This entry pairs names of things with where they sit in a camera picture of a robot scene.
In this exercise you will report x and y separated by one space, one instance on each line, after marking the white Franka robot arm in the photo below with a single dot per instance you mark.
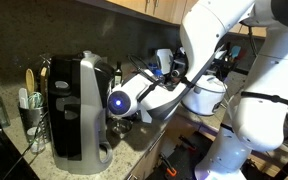
250 83

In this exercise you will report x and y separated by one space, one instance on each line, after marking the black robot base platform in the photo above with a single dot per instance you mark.
187 160

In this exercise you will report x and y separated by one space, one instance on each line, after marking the blue Nalgene bottle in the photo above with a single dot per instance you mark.
153 67

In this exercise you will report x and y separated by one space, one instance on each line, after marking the dark glass bottle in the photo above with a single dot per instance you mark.
118 76

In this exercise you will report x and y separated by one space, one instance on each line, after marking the small metal bowl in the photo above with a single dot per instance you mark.
120 126

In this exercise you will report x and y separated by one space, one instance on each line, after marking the white rice cooker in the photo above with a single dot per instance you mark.
204 96

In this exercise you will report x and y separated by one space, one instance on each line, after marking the wooden base cabinet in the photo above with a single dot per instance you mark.
150 156

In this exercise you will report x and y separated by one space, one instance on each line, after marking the black silver coffee maker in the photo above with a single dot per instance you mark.
80 113

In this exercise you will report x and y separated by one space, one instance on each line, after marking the orange black clamp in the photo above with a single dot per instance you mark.
169 166
188 142

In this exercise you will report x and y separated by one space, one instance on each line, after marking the blue silicone spatula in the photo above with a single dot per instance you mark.
235 51

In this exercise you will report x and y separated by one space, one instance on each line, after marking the wooden spatula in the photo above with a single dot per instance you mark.
43 81

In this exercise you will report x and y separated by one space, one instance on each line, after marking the wooden spoon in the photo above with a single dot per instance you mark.
30 81

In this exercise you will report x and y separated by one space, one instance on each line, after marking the metal utensil holder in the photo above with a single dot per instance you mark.
34 121

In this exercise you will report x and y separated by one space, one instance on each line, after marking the small glass jar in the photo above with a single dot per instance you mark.
35 141

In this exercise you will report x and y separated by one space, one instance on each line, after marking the white spatula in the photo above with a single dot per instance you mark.
23 97

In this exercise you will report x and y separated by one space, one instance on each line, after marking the clear glass bottle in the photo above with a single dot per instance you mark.
0 111

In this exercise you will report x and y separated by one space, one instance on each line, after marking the black electric stove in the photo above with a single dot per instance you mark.
0 156

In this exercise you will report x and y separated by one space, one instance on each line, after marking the black camera on mount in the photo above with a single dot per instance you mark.
179 71

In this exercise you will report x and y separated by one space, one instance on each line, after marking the wooden wall cabinet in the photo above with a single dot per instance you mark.
170 10

